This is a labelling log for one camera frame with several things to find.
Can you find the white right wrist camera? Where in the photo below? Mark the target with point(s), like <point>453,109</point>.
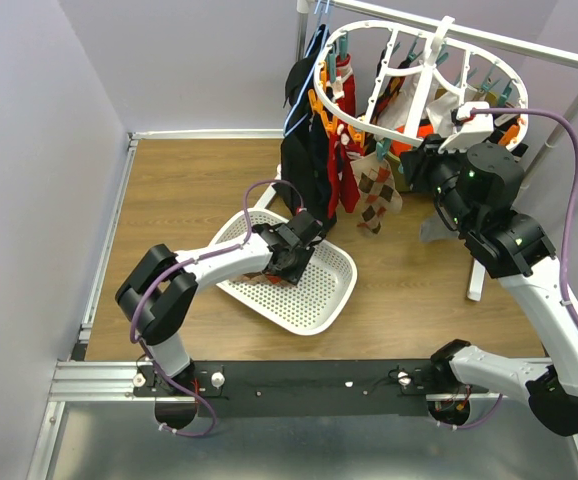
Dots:
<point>466,127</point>

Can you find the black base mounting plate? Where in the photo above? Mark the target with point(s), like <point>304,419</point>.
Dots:
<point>242,389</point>

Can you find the aluminium rail frame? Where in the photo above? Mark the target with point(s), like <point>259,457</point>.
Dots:
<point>407,302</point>

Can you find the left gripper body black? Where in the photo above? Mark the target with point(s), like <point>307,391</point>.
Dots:
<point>297,267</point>

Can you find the black sock on blue hanger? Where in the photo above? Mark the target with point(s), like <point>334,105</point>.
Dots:
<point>297,169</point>

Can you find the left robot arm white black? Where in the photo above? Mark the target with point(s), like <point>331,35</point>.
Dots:
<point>158,293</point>

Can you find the navy santa sock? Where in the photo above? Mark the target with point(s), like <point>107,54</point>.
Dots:
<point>319,152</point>

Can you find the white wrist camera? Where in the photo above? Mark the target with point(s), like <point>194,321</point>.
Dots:
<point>466,127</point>
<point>303,230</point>

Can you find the beige argyle sock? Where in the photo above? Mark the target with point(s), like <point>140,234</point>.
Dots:
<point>259,278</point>
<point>378,194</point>

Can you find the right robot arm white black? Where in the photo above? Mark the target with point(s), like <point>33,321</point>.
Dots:
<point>477,188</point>

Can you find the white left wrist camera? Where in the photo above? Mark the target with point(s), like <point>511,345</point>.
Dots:
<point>303,230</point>

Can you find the red hanging sock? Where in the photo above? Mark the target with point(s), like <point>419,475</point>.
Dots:
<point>347,103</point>

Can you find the white drying rack frame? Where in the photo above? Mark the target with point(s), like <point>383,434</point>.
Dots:
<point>505,43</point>

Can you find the white orange hanging sock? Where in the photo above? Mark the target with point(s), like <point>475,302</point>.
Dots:
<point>426,95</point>

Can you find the grey striped hanging sock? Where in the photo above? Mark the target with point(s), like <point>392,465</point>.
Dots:
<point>433,229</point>

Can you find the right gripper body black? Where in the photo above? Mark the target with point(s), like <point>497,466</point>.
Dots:
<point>446,170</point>

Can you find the dark argyle hanging sock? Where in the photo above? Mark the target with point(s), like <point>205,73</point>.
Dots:
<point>392,88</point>

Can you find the red santa bear sock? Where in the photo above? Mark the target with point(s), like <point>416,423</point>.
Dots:
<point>342,150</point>

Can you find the white perforated plastic basket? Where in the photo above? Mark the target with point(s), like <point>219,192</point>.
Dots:
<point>310,306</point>

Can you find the white round clip hanger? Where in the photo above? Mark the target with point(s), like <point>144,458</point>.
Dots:
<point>484,76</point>

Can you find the blue wire hanger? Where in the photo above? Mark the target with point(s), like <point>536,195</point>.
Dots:
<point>300,77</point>

